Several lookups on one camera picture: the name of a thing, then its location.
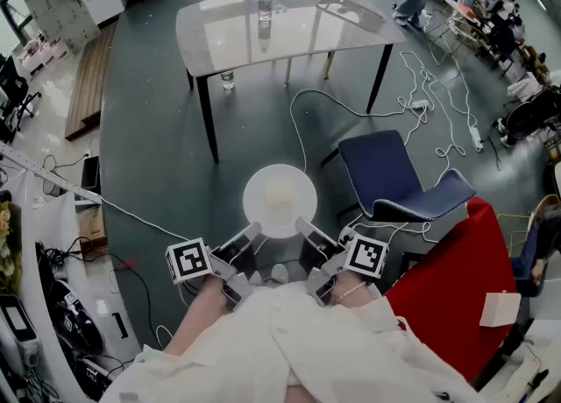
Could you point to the small clear plastic bottle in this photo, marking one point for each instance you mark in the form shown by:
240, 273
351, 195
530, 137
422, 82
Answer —
228, 80

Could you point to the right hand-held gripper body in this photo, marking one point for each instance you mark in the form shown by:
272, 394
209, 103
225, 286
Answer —
366, 256

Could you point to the white electronic device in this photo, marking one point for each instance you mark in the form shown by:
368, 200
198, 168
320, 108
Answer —
17, 327

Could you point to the dark glossy rounded tray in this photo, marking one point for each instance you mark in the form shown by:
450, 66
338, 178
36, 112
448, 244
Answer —
346, 9

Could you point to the stack of pink white boxes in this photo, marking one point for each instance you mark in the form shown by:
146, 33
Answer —
41, 53

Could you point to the person's left forearm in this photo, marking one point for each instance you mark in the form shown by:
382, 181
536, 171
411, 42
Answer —
197, 318

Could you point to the person's right forearm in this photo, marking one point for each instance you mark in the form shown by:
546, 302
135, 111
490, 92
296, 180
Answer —
350, 283

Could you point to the navy blue chair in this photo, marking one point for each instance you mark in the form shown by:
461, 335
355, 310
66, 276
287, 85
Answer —
377, 169

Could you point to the yellow artificial flowers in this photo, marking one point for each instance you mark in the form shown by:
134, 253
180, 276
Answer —
5, 239

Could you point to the wooden platform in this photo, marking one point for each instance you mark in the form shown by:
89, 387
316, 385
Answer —
90, 81

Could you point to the black box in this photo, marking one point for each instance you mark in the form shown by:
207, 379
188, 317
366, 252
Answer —
91, 175

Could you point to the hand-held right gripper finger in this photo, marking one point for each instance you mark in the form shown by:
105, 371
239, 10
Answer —
309, 229
309, 254

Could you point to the white power strip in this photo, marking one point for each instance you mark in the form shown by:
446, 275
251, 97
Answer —
475, 137
421, 104

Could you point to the person's white shirt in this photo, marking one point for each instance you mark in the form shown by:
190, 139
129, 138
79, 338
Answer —
307, 340

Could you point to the round white red table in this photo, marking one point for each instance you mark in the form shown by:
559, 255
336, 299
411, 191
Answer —
460, 7

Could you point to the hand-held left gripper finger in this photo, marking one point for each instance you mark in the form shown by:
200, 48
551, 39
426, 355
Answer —
247, 262
240, 238

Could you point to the white paper box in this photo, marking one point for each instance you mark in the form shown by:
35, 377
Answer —
499, 309

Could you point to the black stroller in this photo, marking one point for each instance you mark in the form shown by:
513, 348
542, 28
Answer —
530, 116

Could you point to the clear water bottle green label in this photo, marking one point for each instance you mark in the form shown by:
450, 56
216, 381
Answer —
264, 11

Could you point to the white round plate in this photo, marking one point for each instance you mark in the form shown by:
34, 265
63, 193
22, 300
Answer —
258, 186

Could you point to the brown cardboard box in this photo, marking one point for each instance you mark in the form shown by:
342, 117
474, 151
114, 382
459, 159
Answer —
92, 224

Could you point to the aluminium rail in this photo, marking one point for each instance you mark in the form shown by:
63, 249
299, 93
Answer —
44, 171

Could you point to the red cloth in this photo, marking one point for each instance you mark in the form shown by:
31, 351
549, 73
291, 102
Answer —
447, 283

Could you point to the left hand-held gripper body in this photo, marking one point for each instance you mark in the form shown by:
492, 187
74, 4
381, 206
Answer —
188, 261

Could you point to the grey marble table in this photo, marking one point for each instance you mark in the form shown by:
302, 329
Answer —
228, 42

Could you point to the black office chair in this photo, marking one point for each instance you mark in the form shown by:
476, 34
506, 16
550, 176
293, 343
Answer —
13, 94

